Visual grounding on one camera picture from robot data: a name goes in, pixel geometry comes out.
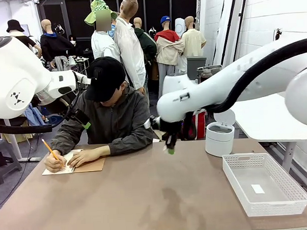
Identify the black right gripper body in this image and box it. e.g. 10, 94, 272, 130
153, 118, 182, 140

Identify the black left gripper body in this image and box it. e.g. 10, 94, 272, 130
48, 96, 79, 122

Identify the yellow pencil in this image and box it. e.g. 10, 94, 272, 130
41, 138, 66, 170

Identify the brown spiral notebook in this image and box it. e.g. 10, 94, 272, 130
40, 148, 107, 176

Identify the person's right forearm grey sleeve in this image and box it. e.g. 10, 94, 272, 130
48, 123, 82, 157

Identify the person's left forearm grey sleeve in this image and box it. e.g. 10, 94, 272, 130
101, 135, 156, 157

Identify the person's left hand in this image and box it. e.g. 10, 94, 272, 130
67, 147, 106, 168

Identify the person's right hand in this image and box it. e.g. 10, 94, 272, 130
43, 149, 67, 174

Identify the red recycling bag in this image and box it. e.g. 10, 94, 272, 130
191, 111, 208, 141

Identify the blue garment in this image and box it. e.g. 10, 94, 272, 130
22, 103, 46, 128

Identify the person in grey jacket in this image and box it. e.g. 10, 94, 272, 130
54, 81, 155, 148

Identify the black baseball cap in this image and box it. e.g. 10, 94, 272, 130
84, 55, 128, 103

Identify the grey plaid garment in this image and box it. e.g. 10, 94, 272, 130
54, 55, 71, 72

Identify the white lidded trash bin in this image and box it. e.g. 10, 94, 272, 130
203, 108, 238, 159

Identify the cluttered white desk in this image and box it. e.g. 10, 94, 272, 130
69, 55, 91, 76

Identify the beige fabric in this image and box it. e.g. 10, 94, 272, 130
1, 124, 33, 144

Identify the mannequin in black sweater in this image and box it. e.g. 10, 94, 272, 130
39, 18, 77, 72

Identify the dark red jar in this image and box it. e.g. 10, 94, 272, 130
200, 69, 214, 83

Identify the person with face mask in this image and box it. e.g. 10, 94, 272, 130
68, 34, 82, 58

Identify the grey cabinet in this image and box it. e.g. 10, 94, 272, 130
186, 55, 208, 80

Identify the mannequin in white shirt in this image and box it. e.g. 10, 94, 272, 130
89, 8, 121, 65

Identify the mannequin in red beige jacket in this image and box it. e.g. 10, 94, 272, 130
153, 15, 188, 99

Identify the mannequin in black top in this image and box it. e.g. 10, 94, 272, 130
8, 28, 43, 61

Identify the black headset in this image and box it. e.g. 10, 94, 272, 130
54, 22, 65, 36

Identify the tall mannequin white shirt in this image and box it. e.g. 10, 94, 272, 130
112, 0, 148, 97

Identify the mannequin in green hoodie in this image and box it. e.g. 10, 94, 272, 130
132, 16, 159, 82

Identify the mannequin in cream shirt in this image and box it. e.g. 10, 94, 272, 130
181, 15, 208, 59

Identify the white rectangular label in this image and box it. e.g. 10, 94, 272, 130
250, 183, 266, 195

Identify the black bucket hat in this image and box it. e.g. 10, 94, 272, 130
6, 18, 25, 33

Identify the green checked sun hat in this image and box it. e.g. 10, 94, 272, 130
83, 0, 119, 27

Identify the large white side table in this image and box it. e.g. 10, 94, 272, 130
230, 92, 307, 176

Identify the white oval device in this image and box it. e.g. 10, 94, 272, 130
174, 17, 187, 40

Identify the white perforated plastic basket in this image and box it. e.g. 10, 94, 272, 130
221, 150, 307, 219

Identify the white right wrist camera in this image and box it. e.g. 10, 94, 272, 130
143, 116, 160, 131

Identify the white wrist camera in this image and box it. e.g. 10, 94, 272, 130
143, 116, 160, 131
72, 70, 92, 85

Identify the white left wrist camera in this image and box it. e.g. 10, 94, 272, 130
72, 70, 92, 85

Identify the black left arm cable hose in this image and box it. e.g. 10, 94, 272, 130
0, 71, 84, 135

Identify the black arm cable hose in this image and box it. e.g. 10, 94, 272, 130
183, 38, 307, 139
0, 71, 84, 135

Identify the white desk frame leg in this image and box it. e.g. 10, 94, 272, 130
3, 117, 42, 163

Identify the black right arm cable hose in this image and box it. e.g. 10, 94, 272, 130
183, 38, 307, 139

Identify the black wall pole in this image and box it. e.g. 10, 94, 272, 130
221, 0, 242, 61
233, 0, 252, 59

